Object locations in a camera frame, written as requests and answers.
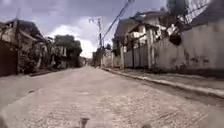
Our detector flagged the old building with dark roof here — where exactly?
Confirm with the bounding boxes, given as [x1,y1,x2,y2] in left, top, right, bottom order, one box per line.
[0,18,46,73]

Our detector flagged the dark metal gate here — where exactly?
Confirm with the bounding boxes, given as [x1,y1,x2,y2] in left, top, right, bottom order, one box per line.
[0,39,20,77]

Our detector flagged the pale fence with posts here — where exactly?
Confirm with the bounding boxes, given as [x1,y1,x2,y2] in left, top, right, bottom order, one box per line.
[100,36,155,70]

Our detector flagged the utility pole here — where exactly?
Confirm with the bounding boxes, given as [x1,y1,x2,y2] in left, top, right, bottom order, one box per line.
[88,17,104,49]

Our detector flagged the grey concrete road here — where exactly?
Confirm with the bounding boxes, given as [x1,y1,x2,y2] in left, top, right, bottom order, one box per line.
[0,65,224,128]

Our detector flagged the white two-storey house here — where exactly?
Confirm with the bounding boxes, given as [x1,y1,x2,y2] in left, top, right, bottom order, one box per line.
[112,10,183,51]

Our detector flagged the green bushes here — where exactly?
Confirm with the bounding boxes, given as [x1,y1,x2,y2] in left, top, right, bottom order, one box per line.
[19,39,56,75]

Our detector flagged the dark green trees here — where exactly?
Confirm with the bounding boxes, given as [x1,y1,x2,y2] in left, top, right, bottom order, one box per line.
[53,34,83,68]

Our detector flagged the raised concrete kerb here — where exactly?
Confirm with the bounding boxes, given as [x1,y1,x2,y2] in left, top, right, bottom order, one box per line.
[0,68,64,79]

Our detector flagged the overhead wires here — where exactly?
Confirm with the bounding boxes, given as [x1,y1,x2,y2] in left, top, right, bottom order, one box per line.
[100,0,134,41]

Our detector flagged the white boundary wall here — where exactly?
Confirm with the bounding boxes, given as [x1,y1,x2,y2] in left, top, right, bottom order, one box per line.
[153,21,224,73]

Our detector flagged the grey concrete pavement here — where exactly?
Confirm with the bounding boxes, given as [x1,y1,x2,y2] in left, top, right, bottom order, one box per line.
[101,66,224,99]

